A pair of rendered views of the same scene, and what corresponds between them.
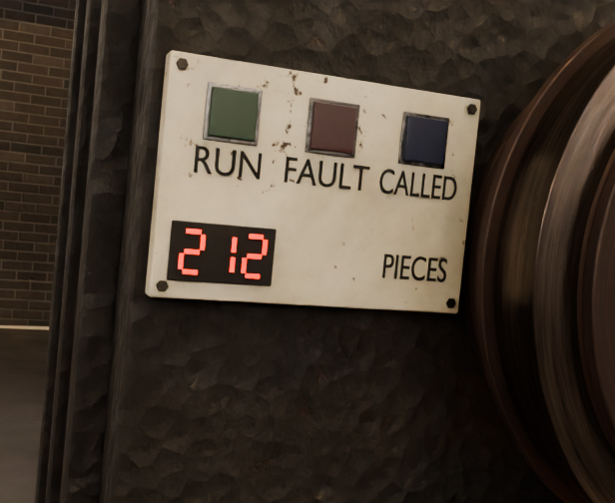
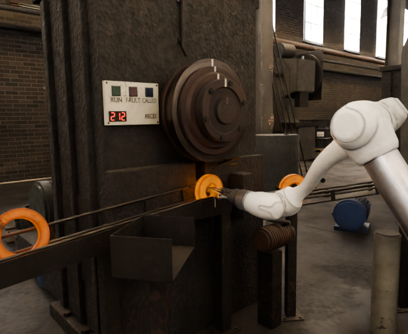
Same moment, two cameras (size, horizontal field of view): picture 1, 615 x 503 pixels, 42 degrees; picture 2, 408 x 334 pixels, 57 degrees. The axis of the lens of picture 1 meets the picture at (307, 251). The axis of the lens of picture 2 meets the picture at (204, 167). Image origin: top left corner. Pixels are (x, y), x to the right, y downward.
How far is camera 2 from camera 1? 1.03 m
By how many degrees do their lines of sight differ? 21
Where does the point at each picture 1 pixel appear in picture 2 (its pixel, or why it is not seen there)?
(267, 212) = (124, 108)
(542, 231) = (172, 105)
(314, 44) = (126, 75)
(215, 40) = (110, 77)
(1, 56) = not seen: outside the picture
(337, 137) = (134, 93)
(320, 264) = (134, 116)
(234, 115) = (116, 91)
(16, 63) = not seen: outside the picture
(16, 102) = not seen: outside the picture
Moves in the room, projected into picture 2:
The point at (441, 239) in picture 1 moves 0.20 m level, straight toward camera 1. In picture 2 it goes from (154, 110) to (158, 109)
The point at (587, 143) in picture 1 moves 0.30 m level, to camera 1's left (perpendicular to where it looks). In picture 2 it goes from (177, 91) to (104, 89)
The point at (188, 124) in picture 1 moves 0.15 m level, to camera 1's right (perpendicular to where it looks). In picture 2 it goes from (108, 93) to (145, 93)
